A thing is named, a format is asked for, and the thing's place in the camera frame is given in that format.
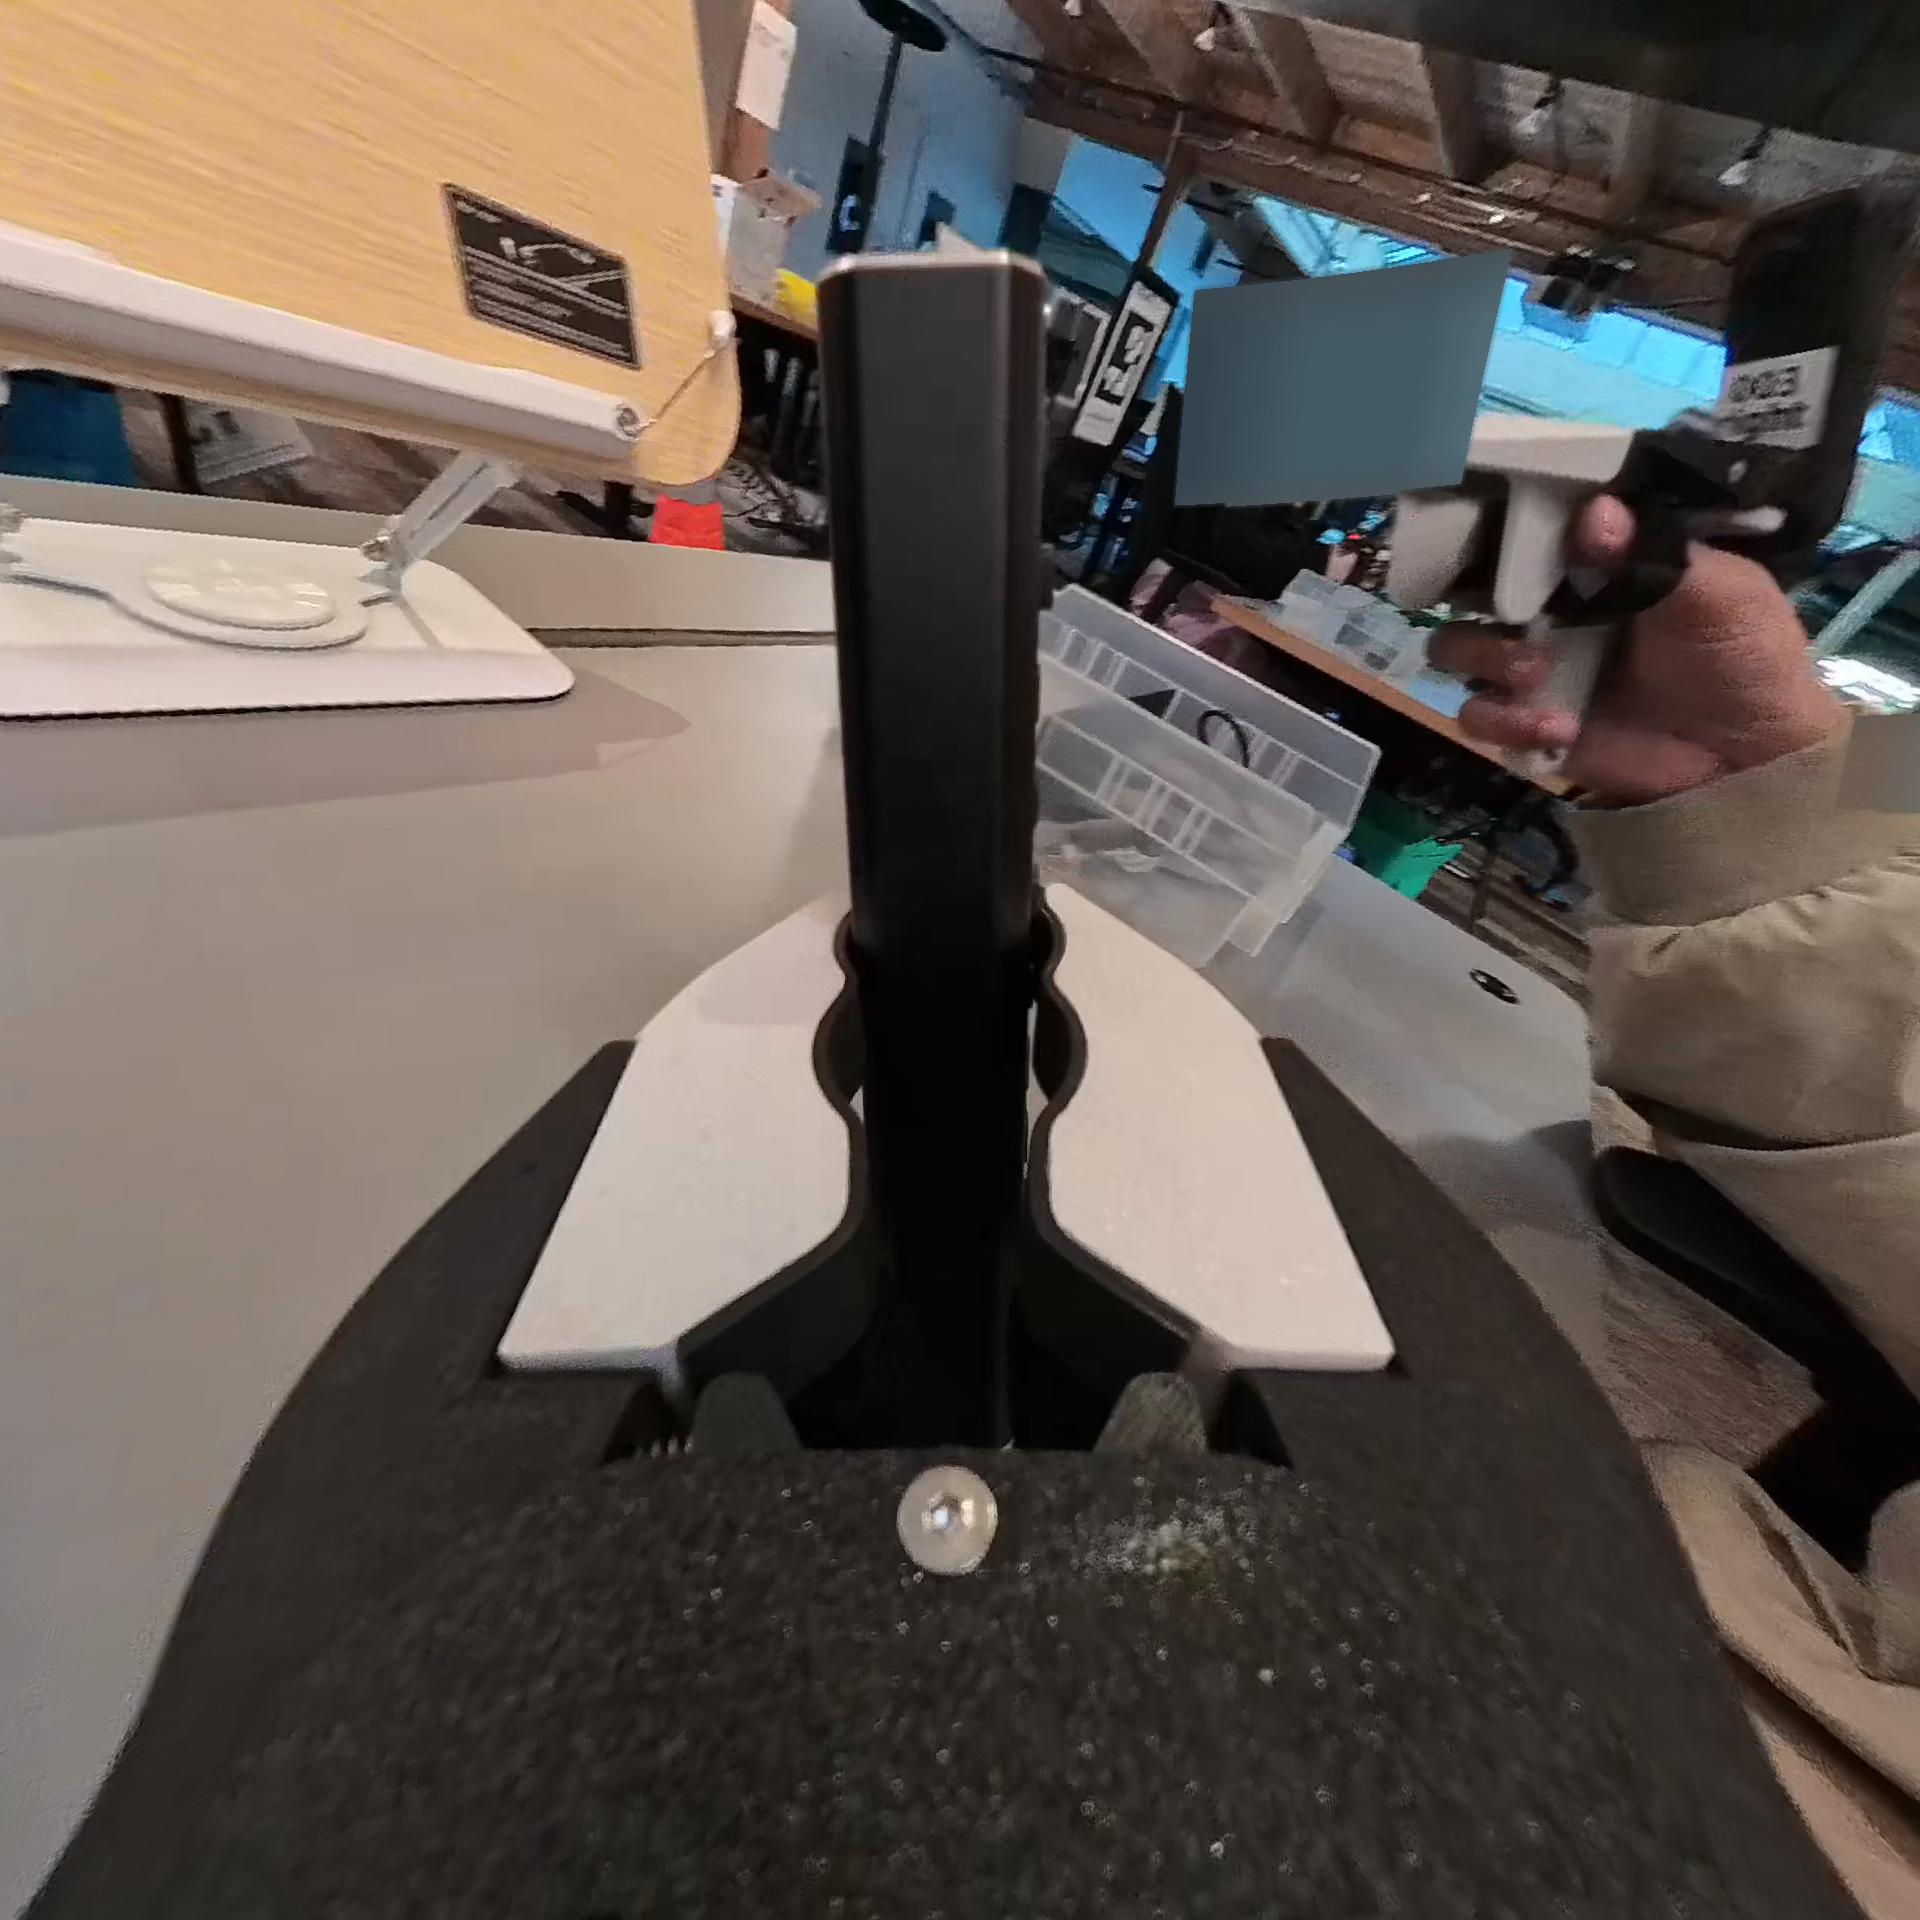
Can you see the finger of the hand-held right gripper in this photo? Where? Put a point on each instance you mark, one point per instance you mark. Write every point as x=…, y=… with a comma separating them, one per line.
x=1447, y=549
x=1560, y=450

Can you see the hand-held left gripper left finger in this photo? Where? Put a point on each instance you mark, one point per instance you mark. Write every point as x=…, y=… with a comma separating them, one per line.
x=690, y=1186

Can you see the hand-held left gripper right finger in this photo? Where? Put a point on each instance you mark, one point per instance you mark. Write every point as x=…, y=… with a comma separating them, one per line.
x=1215, y=1186

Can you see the clear plastic bin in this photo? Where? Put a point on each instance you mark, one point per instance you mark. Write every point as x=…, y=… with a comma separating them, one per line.
x=1201, y=811

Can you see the black USB hub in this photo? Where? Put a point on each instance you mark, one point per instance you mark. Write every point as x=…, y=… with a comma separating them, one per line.
x=930, y=599

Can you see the person's right forearm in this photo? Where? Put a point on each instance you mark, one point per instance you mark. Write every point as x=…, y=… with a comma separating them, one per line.
x=1739, y=929

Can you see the person's right hand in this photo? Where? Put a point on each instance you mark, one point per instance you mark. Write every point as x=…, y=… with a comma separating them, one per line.
x=1696, y=690

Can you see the clear organizer box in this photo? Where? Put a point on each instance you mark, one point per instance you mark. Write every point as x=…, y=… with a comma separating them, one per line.
x=1349, y=615

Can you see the background wooden table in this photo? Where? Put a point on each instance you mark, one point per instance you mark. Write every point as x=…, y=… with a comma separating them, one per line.
x=1349, y=690

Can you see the green plastic bin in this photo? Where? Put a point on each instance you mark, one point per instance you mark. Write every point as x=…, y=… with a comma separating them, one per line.
x=1402, y=849

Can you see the black white marker sign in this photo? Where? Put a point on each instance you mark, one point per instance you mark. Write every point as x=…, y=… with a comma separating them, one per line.
x=1126, y=353

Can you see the red plastic bin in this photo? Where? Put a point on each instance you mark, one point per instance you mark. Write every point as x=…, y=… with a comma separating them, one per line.
x=690, y=525

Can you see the wooden stand with white base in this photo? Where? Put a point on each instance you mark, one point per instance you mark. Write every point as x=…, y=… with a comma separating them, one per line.
x=299, y=150

